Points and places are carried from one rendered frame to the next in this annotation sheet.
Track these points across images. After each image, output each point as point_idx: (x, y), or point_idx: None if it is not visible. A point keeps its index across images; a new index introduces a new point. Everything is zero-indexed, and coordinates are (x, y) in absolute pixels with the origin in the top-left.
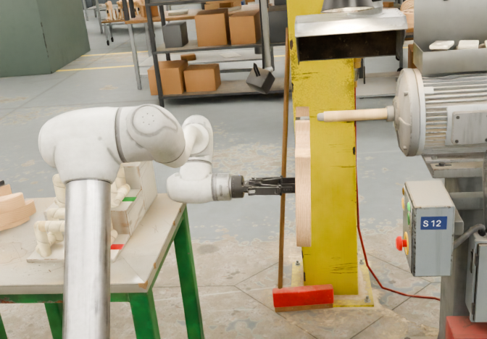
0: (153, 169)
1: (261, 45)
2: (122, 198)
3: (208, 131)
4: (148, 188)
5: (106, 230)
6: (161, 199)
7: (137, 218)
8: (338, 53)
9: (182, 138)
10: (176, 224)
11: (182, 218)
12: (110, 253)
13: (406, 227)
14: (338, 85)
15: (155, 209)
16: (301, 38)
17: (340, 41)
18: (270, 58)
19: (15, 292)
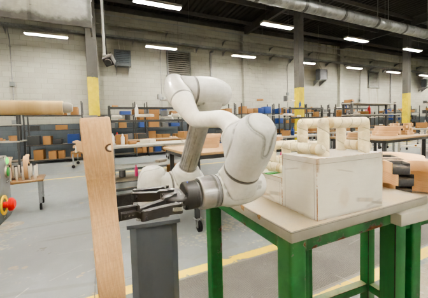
0: (314, 184)
1: (106, 44)
2: (268, 166)
3: (228, 130)
4: (294, 190)
5: (188, 128)
6: (300, 218)
7: (267, 192)
8: (7, 6)
9: (165, 95)
10: (245, 214)
11: (277, 246)
12: (188, 139)
13: (1, 193)
14: None
15: (282, 210)
16: None
17: None
18: (102, 49)
19: None
